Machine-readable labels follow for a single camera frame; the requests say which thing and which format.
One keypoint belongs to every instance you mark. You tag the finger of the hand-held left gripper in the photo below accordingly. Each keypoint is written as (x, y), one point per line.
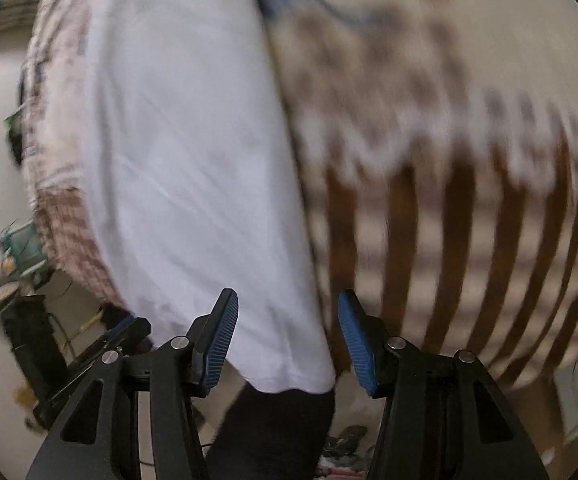
(119, 337)

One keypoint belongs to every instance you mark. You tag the white t-shirt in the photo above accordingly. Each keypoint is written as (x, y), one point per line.
(184, 160)

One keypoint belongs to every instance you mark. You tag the teal shelf cart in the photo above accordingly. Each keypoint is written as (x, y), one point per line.
(21, 250)

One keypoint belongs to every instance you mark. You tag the black sandal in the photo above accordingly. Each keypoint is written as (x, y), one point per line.
(346, 437)

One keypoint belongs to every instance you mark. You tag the floral checked blanket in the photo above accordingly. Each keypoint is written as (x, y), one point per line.
(419, 110)

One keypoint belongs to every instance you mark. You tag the person's dark trousers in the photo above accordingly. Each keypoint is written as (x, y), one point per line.
(269, 435)

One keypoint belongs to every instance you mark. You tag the grey bin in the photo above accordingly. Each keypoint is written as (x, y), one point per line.
(3, 296)

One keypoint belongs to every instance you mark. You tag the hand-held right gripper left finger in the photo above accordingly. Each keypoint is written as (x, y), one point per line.
(219, 347)

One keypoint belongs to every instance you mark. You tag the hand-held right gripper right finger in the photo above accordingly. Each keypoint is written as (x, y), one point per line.
(359, 350)

